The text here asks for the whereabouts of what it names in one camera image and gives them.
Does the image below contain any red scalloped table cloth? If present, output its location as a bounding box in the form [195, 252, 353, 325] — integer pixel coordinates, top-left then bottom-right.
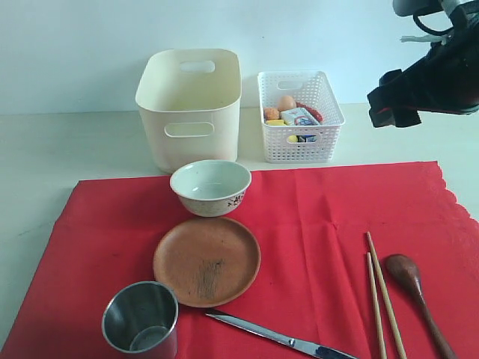
[1, 162, 478, 358]

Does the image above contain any white perforated plastic basket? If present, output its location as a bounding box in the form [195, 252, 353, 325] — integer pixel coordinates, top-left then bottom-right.
[257, 70, 345, 163]

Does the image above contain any long wooden chopstick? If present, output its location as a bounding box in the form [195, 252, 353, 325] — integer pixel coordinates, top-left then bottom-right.
[366, 232, 407, 359]

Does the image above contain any blue white milk carton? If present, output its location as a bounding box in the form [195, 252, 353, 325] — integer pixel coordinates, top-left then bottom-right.
[280, 108, 320, 143]

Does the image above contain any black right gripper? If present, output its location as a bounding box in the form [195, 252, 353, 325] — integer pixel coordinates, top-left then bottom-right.
[367, 3, 478, 128]

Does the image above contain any stainless steel cup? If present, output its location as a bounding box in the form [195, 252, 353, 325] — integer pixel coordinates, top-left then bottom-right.
[101, 281, 179, 358]

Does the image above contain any red toy sausage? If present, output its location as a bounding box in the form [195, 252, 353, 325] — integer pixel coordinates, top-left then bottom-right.
[296, 102, 323, 123]

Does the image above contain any dark wooden spoon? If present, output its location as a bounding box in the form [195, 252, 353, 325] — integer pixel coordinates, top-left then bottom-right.
[385, 254, 457, 359]

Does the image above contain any silver table knife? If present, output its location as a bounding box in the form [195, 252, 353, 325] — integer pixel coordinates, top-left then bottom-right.
[205, 308, 354, 359]

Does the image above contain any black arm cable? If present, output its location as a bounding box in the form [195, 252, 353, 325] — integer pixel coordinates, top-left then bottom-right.
[411, 13, 452, 34]

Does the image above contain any cream plastic bin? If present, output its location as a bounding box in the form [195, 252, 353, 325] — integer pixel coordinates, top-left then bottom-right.
[135, 49, 242, 173]

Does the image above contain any yellow cheese wedge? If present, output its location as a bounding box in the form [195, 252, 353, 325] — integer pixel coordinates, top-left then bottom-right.
[266, 119, 286, 126]

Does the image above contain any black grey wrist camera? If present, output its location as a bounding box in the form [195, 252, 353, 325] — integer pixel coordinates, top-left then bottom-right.
[392, 0, 443, 17]

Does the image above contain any orange fried chicken piece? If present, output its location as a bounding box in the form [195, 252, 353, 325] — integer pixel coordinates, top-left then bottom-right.
[263, 107, 281, 121]

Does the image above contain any pale green ceramic bowl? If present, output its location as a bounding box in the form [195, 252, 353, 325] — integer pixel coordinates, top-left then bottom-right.
[170, 159, 252, 218]

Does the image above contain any brown egg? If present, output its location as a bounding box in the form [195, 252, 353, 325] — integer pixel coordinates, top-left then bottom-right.
[277, 95, 296, 112]

